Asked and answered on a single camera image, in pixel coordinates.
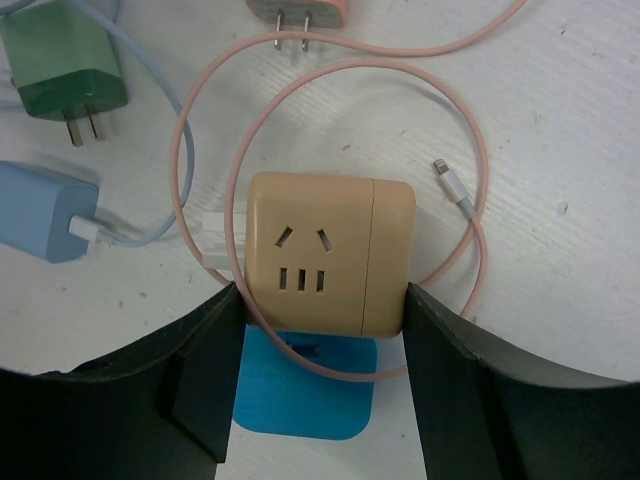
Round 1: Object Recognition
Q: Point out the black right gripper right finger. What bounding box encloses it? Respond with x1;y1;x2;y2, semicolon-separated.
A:
403;284;639;479

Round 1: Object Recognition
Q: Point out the blue cube socket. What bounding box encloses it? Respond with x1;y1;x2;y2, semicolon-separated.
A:
233;327;378;441

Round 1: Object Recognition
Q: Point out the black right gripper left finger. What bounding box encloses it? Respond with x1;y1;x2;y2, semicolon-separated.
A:
1;286;245;479

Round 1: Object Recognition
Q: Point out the light blue charger plug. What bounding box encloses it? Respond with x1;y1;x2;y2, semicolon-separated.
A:
1;161;99;264

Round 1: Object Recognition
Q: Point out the pink charger plug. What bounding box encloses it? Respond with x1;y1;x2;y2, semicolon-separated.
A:
246;0;349;33

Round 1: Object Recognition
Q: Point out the light blue charging cable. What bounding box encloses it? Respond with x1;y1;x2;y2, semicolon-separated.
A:
0;0;197;249

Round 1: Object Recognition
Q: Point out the green charger plug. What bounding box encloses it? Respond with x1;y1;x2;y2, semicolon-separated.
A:
1;1;128;147

